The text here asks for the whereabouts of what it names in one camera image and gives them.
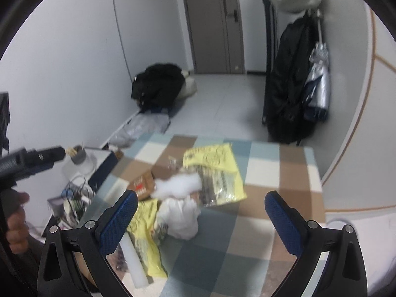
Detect person's left hand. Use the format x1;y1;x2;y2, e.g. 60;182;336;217
6;192;30;255

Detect white plastic bag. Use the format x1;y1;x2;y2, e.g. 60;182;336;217
158;193;201;239

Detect grey parcel bag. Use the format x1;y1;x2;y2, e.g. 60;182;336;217
108;111;171;148

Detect brown cardboard box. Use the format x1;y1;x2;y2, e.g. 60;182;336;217
127;169;160;201

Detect silver folded umbrella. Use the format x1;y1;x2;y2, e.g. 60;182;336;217
303;42;332;121

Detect black slatted furniture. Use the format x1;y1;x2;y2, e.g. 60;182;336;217
0;91;11;155

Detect white foam piece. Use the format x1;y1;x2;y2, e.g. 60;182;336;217
151;172;203;199

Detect grey chopstick holder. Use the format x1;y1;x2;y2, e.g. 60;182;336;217
69;145;88;165

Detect black framed glass panel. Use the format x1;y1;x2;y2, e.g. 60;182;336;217
262;0;278;125

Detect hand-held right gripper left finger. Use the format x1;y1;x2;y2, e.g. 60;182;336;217
36;189;138;297

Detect white foam strip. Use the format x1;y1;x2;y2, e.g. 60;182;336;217
121;237;154;288

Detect black jacket pile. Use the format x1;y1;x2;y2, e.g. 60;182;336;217
131;63;186;112

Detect beige bag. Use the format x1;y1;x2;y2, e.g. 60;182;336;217
178;70;198;99

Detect checkered tablecloth table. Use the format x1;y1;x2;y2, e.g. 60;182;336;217
74;133;327;297

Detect yellow clear plastic bag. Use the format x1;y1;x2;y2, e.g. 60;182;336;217
182;142;248;207
127;199;169;278

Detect frosted glass cup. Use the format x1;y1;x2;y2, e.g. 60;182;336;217
62;155;98;175

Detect black cables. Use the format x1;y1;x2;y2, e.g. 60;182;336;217
63;176;95;200

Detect black hanging jacket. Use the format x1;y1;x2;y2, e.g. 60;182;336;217
266;14;322;145

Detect paper cup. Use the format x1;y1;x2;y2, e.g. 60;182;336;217
63;198;78;218

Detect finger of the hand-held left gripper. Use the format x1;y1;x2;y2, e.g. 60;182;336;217
26;146;67;169

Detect grey door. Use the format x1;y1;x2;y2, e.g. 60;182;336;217
179;0;245;75

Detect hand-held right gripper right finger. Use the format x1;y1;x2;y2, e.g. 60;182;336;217
264;191;369;297

